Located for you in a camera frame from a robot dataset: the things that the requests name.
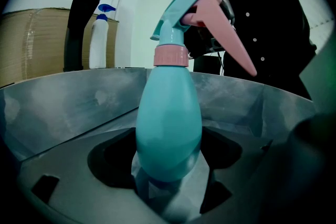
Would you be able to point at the person's black shirt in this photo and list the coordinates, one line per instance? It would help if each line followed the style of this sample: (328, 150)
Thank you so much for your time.
(275, 21)

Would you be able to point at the clear plastic storage box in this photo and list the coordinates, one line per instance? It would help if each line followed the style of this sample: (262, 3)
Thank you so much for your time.
(78, 102)

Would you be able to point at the white pump bottle blue top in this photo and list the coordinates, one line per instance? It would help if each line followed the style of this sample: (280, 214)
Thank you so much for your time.
(98, 42)

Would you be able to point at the teal spray bottle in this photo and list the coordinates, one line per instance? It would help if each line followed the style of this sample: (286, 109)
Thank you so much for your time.
(168, 118)

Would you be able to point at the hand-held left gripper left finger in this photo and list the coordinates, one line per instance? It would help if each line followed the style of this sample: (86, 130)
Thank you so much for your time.
(73, 191)

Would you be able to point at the pink teal spray nozzle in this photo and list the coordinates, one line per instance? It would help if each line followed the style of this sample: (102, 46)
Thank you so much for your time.
(170, 34)

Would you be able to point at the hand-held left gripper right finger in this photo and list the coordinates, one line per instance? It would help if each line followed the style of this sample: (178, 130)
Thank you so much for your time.
(257, 178)

